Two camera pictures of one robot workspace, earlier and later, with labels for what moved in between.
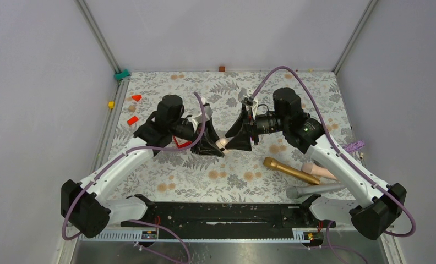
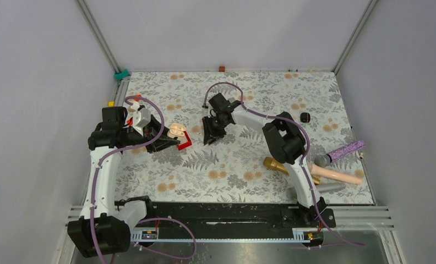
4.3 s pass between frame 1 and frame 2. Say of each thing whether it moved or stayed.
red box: stayed
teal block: stayed
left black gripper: moved
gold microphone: stayed
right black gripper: moved
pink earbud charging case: moved
